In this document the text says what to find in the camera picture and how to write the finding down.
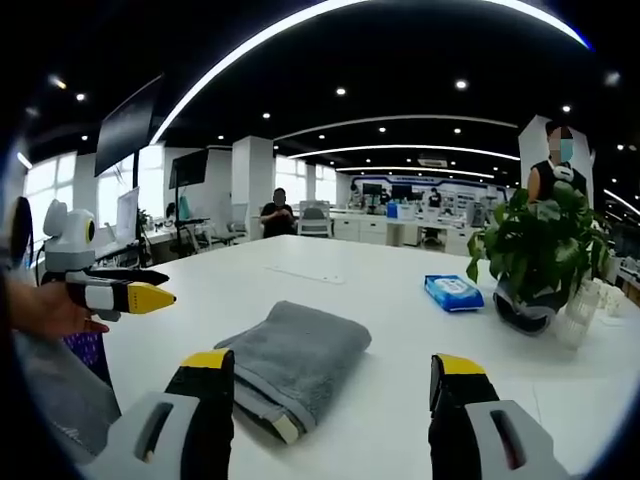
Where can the small black screen on stand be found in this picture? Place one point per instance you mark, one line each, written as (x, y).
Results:
(189, 167)

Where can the white ribbed plant pot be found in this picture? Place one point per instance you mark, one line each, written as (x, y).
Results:
(580, 315)

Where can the blue wet wipes packet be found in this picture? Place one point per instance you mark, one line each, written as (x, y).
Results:
(452, 292)

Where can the dark grey rounded headset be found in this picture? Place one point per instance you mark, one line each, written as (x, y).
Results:
(525, 312)

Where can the person's grey clothing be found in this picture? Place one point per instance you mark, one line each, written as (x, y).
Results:
(65, 400)

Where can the person's left hand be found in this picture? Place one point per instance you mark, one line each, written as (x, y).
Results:
(50, 310)

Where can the grey office chair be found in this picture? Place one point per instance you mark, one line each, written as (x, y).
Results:
(315, 220)

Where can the grey towel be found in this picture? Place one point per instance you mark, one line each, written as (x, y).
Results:
(295, 360)

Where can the large hanging black screen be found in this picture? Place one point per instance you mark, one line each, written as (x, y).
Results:
(125, 125)

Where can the purple dotted cloth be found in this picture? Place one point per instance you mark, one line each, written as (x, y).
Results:
(87, 350)

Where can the white desktop monitor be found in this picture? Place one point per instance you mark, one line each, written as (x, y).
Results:
(128, 215)

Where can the green leafy plant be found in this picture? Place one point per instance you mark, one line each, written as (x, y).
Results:
(545, 235)

